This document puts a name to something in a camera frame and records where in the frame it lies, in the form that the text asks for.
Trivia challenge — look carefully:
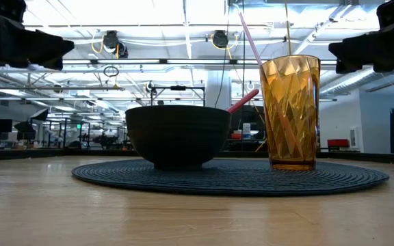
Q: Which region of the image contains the amber faceted plastic tumbler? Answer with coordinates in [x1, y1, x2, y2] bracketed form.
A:
[259, 54, 321, 172]

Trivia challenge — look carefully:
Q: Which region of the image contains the pink drinking straw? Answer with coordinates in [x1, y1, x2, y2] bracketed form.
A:
[237, 12, 265, 69]

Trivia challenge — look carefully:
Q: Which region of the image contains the pink-handled metal utensil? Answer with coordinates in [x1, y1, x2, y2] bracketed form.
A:
[226, 88, 260, 114]

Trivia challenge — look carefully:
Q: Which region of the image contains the black bowl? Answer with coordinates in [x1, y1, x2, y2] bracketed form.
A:
[124, 105, 233, 171]

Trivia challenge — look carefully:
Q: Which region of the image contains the red storage bin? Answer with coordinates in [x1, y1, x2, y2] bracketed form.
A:
[327, 138, 351, 150]

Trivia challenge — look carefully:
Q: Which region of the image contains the black upright panel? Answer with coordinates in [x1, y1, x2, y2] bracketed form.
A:
[231, 104, 265, 141]

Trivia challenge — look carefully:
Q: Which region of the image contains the dark blue woven placemat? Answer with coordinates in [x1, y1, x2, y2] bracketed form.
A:
[71, 159, 391, 197]

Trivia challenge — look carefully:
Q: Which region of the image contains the black ceiling cable reel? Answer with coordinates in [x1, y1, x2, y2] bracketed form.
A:
[102, 29, 129, 59]
[211, 29, 230, 49]

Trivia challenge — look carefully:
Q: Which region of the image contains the yellow hanging strap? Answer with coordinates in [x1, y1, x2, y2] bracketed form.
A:
[284, 0, 292, 56]

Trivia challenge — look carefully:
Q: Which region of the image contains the black metal frame stand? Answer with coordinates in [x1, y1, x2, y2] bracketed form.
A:
[150, 85, 206, 107]

